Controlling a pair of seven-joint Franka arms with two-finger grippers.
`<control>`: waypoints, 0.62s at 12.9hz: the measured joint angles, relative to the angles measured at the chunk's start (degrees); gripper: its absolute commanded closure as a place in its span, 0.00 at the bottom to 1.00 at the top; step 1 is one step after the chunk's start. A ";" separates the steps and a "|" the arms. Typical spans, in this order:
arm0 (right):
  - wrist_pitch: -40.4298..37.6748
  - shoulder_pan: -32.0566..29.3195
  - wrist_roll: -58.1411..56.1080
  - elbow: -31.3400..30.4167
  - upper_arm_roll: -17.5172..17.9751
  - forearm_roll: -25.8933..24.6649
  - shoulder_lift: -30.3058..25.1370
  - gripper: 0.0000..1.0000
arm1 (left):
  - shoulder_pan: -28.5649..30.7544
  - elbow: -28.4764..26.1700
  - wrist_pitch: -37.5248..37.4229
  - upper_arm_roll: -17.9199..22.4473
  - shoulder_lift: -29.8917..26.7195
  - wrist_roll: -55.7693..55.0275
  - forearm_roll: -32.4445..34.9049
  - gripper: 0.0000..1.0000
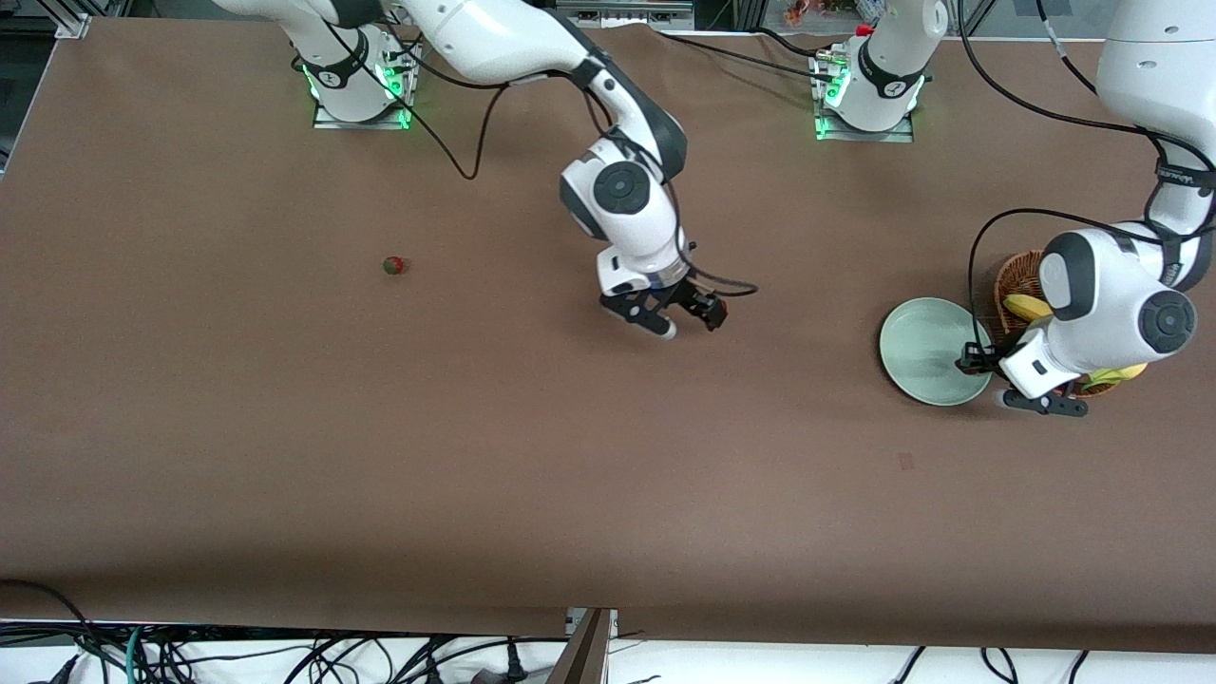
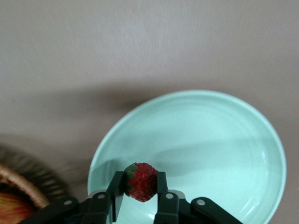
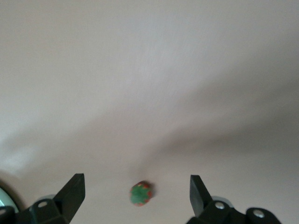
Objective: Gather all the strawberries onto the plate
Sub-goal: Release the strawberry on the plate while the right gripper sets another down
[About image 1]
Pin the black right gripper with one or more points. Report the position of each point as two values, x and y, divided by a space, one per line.
686 294

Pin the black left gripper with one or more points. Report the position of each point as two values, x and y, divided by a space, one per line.
981 357

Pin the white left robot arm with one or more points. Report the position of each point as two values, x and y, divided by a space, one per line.
1102 304

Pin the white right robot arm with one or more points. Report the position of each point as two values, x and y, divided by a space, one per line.
617 209

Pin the light green round plate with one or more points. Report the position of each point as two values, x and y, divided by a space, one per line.
921 351

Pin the small yellow banana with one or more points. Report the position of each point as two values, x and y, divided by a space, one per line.
1024 306

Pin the brown wicker basket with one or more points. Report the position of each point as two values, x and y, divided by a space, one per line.
1016 275

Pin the large yellow banana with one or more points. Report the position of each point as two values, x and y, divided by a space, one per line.
1121 373

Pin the brown table cover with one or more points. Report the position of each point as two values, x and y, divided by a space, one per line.
608 475

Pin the grey electronics box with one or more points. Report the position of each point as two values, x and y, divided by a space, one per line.
622 14

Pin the colourful background object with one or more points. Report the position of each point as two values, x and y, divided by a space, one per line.
803 11

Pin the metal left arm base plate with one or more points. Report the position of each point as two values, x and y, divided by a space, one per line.
898 136

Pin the aluminium profile post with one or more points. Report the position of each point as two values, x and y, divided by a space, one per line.
584 655

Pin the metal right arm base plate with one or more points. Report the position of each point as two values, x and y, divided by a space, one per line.
328 122

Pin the silver corner bracket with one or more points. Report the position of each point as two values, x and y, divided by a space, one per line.
71 24

